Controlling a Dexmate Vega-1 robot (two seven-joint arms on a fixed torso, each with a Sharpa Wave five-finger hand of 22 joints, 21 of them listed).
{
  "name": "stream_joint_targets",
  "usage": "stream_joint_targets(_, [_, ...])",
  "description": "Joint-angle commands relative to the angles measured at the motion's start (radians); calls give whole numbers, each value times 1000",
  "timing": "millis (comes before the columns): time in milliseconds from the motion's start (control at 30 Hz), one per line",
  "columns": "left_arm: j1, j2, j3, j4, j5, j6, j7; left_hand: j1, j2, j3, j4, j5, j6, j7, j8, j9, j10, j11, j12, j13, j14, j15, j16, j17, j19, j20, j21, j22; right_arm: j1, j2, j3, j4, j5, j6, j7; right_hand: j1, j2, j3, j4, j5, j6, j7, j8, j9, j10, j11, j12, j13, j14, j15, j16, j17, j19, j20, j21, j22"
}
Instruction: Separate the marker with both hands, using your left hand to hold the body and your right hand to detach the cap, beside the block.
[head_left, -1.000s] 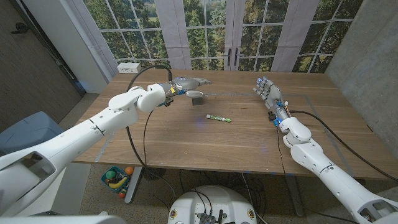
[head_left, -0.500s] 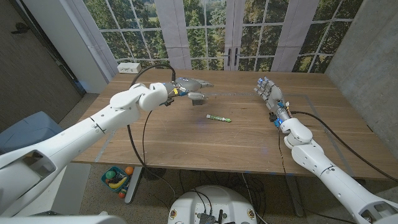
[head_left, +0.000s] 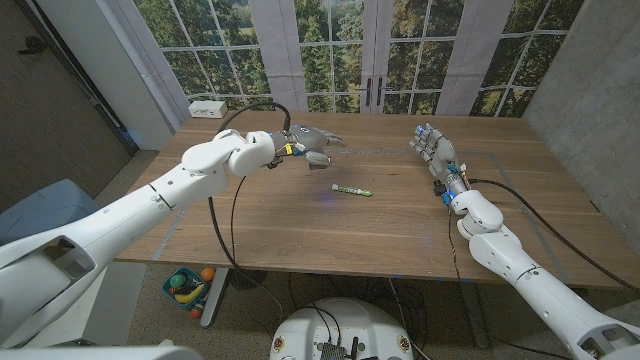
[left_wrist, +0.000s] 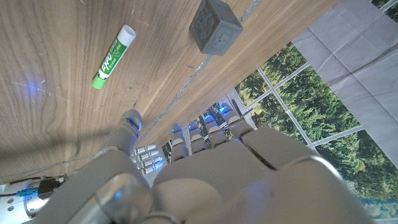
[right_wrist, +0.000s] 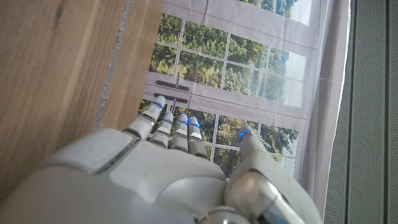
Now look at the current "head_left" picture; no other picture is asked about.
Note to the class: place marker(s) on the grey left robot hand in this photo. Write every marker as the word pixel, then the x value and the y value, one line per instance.
pixel 307 137

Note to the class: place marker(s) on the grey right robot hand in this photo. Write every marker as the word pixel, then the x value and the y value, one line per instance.
pixel 440 150

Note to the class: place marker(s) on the white green marker body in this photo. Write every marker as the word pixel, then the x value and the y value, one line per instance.
pixel 347 189

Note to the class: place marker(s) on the green marker cap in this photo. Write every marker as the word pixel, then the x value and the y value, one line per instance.
pixel 367 193

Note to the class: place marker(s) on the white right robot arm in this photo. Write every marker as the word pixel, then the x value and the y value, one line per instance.
pixel 540 290

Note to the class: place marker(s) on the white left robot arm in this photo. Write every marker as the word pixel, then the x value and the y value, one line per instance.
pixel 125 215

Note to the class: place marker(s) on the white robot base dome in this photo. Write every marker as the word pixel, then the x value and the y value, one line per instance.
pixel 345 320

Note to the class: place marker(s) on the printed window forest backdrop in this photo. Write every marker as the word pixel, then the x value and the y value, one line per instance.
pixel 320 50

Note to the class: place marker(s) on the white power strip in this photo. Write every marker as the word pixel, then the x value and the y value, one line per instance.
pixel 207 109

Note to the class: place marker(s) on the black round ribbed disc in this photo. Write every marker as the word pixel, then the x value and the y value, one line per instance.
pixel 247 279

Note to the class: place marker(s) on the orange toy ball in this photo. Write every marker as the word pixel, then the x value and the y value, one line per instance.
pixel 208 274

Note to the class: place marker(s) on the grey table leg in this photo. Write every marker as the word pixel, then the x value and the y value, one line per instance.
pixel 475 320

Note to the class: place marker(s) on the white table leg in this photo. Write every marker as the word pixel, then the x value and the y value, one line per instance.
pixel 214 300

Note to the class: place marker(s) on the green toy ball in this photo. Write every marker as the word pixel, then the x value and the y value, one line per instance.
pixel 178 280

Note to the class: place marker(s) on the yellow toy banana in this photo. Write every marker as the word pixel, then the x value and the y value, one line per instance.
pixel 190 296

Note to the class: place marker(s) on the teal toy basket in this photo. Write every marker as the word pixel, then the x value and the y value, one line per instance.
pixel 169 285

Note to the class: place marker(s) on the grey electronics module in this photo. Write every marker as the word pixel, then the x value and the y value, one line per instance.
pixel 331 351

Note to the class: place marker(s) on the blue grey storage bin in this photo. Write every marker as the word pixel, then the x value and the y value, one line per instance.
pixel 50 205

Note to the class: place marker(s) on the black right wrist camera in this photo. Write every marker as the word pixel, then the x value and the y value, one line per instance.
pixel 440 189

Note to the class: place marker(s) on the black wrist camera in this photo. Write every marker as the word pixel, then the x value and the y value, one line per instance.
pixel 440 189
pixel 273 163

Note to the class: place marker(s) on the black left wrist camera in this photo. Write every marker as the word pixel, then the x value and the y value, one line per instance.
pixel 273 163

